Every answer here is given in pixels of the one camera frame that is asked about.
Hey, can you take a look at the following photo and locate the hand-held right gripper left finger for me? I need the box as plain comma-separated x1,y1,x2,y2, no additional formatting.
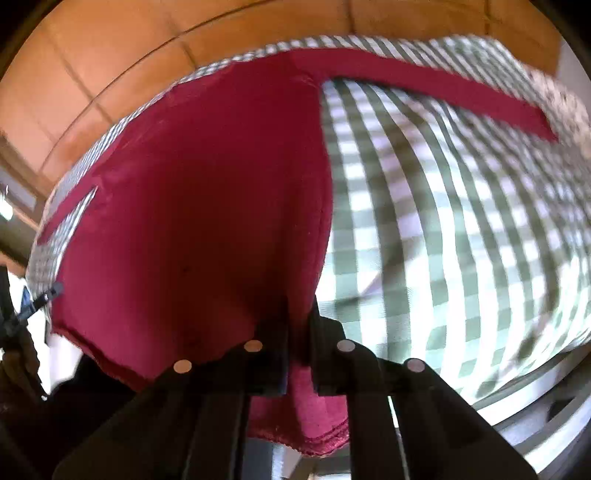
52,298,291,480

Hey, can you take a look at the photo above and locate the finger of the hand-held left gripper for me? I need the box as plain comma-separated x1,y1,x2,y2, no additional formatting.
16,283,64,329

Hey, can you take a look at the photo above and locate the white bed base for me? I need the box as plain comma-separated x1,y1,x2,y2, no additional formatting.
471,342,591,480

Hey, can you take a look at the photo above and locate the dark red garment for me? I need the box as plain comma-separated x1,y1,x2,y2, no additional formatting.
34,46,559,457

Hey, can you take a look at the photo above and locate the green checkered bed sheet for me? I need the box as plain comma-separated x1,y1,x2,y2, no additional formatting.
25,34,591,416

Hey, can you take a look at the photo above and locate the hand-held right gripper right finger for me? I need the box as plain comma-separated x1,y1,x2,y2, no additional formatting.
308,298,539,480

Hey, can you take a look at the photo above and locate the wooden headboard panel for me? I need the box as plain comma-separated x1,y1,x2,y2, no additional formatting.
0,0,564,195

